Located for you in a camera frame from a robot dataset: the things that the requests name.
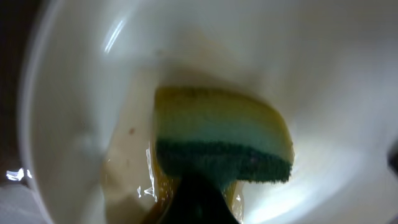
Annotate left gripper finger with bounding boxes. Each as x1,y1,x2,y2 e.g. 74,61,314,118
158,174,238,224

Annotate green yellow sponge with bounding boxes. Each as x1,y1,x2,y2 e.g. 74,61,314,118
154,86,294,208

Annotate white plate bottom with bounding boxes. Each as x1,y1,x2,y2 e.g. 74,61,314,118
19,0,397,223

